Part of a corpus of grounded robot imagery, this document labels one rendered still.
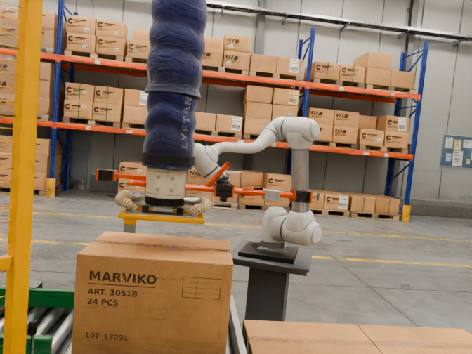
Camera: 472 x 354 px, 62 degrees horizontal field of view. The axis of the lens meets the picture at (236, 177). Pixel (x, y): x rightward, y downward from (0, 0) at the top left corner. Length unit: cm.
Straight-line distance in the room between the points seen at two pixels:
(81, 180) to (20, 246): 911
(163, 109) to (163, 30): 31
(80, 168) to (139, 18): 396
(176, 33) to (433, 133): 1078
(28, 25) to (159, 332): 116
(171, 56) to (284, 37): 918
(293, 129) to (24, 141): 141
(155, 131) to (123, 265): 54
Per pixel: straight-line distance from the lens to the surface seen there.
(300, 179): 229
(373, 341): 213
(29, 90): 136
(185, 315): 164
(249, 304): 258
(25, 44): 137
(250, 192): 172
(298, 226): 233
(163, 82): 163
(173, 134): 161
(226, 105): 1021
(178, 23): 167
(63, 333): 197
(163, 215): 161
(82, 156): 1043
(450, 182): 1241
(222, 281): 159
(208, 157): 200
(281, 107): 909
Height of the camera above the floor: 140
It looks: 4 degrees down
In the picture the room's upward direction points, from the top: 5 degrees clockwise
